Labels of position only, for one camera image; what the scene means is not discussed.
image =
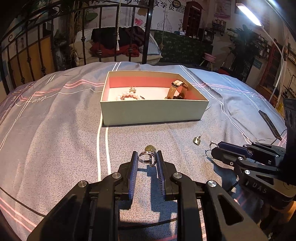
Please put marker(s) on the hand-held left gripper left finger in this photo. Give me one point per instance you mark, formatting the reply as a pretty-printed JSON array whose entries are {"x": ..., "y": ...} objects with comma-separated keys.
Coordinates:
[{"x": 134, "y": 169}]

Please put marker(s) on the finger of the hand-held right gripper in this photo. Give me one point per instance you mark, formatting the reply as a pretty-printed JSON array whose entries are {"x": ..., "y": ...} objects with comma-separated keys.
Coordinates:
[
  {"x": 225, "y": 155},
  {"x": 233, "y": 148}
]

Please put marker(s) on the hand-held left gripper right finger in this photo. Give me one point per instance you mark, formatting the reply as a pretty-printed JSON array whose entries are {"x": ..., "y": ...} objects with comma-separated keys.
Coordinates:
[{"x": 161, "y": 172}]

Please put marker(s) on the small silver earring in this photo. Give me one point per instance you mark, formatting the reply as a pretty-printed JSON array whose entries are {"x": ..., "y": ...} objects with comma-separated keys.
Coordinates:
[{"x": 211, "y": 144}]

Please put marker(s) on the gold heart stud earring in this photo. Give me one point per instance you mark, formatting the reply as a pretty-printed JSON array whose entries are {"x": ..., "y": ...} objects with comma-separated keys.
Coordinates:
[
  {"x": 197, "y": 139},
  {"x": 150, "y": 147}
]

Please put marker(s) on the pale box with pink lining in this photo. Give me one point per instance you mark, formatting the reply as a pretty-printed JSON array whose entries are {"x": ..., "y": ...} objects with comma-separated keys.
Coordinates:
[{"x": 143, "y": 113}]

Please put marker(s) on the gold dangle earring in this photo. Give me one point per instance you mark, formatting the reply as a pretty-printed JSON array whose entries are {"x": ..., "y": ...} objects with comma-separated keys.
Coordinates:
[{"x": 133, "y": 89}]

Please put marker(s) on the rose gold wrist watch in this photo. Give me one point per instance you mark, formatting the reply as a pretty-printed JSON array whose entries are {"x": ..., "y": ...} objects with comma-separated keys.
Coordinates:
[{"x": 177, "y": 89}]

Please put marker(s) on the black smartphone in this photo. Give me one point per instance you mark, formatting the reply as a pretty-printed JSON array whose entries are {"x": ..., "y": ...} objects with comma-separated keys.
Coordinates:
[{"x": 270, "y": 125}]

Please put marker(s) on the grey plaid bed sheet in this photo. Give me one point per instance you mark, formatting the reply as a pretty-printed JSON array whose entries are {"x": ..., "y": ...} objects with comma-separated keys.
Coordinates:
[{"x": 57, "y": 139}]

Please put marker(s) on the pink stool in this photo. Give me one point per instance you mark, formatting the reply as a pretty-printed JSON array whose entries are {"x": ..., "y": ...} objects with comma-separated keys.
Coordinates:
[{"x": 209, "y": 56}]

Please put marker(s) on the green floral counter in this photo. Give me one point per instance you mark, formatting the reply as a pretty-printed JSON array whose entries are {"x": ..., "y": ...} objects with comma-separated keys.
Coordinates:
[{"x": 182, "y": 48}]

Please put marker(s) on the red garment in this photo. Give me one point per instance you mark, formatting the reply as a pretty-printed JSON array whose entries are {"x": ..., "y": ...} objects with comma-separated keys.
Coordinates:
[{"x": 124, "y": 49}]

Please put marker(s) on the white led floor lamp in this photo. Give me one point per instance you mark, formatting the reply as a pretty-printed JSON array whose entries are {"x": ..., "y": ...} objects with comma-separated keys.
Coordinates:
[{"x": 249, "y": 14}]

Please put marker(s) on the grey pillow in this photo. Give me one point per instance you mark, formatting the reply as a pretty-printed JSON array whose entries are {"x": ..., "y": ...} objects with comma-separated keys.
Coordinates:
[{"x": 151, "y": 45}]

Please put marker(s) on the black garment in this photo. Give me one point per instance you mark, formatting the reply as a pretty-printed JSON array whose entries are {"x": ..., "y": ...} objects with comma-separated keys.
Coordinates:
[{"x": 129, "y": 34}]

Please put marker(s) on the black metal bed headboard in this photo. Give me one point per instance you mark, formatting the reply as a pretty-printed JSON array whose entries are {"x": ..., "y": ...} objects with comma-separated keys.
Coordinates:
[{"x": 148, "y": 34}]

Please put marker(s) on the red phone booth cabinet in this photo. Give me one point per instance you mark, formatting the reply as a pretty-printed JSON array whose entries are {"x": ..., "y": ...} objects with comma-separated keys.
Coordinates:
[{"x": 193, "y": 18}]

